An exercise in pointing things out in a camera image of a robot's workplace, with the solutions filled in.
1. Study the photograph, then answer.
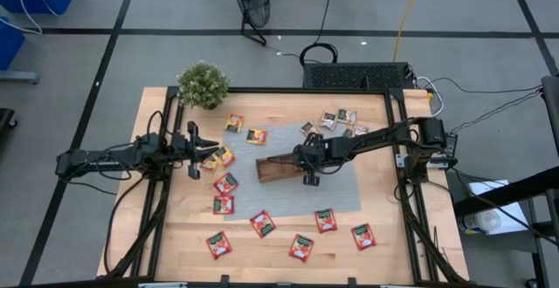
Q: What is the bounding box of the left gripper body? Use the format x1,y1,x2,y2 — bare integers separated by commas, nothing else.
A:
173,120,201,180

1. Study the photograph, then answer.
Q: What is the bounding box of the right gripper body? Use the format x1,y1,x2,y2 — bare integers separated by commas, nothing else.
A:
293,134,335,187

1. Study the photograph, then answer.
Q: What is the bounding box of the wooden tea organizer box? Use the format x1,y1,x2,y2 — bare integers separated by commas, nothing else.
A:
255,152,307,184

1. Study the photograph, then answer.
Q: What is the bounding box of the red strawberry tea packet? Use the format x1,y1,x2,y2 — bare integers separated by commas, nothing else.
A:
212,195,236,216
205,230,233,261
287,233,315,264
249,209,277,239
212,172,240,196
350,223,378,251
314,208,338,235

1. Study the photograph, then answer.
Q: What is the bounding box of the grey woven placemat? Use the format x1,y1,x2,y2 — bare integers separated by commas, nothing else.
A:
222,123,362,222

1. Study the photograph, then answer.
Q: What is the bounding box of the green potted plant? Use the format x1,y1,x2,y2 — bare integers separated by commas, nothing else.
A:
176,59,231,111

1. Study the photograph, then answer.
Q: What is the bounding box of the black computer tower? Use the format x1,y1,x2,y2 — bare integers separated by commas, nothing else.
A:
302,61,416,91

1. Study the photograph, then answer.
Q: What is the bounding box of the black power box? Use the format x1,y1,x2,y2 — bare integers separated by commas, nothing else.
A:
440,131,459,161

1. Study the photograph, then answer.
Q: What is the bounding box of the white round can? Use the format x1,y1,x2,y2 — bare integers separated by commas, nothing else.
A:
457,209,503,236

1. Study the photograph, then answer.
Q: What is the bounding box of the black caster foot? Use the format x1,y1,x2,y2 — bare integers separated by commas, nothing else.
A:
0,107,18,132

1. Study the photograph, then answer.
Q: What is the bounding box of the black metal stand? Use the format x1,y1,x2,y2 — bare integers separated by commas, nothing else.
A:
452,74,559,288

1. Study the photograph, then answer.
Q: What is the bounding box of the white cardboard box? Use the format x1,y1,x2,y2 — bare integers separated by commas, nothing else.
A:
466,178,529,236

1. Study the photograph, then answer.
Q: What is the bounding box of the small blue bin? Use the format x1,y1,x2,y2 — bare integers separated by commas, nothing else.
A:
0,16,26,72

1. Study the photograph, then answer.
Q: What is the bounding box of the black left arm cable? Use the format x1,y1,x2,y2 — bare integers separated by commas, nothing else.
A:
103,175,149,276

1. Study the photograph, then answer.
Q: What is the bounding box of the thin grey cable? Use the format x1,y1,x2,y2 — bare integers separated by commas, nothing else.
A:
264,45,302,60

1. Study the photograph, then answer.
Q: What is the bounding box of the silver mounting bracket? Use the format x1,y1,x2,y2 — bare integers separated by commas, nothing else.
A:
395,153,459,170

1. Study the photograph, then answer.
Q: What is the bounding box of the white power cable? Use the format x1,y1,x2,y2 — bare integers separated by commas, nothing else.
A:
414,76,445,118

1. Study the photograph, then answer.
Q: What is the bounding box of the black hanging cable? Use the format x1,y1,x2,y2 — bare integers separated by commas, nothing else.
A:
299,0,340,67

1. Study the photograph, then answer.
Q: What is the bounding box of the yellow hanging cable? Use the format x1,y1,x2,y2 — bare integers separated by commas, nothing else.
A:
391,0,425,62

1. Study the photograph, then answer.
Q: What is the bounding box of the black floor cable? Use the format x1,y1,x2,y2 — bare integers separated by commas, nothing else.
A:
449,90,545,135
421,77,545,95

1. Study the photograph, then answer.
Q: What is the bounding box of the grey metal base plate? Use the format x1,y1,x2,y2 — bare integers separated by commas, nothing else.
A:
0,70,41,85

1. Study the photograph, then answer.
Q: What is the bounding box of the white floor cable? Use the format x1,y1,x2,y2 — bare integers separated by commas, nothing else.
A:
0,0,60,36

